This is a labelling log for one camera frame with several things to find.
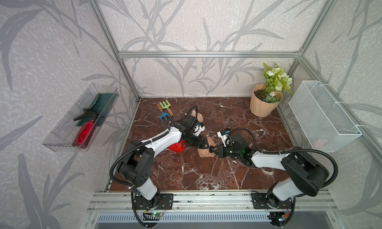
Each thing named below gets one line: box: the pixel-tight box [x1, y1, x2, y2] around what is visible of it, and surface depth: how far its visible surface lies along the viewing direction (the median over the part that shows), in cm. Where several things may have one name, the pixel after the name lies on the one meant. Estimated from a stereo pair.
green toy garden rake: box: [159, 99, 175, 117], surface depth 118 cm
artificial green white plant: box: [260, 62, 293, 104], surface depth 96 cm
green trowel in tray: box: [75, 93, 120, 127], surface depth 72 cm
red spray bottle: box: [71, 119, 97, 149], surface depth 60 cm
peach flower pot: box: [249, 83, 284, 118], surface depth 102 cm
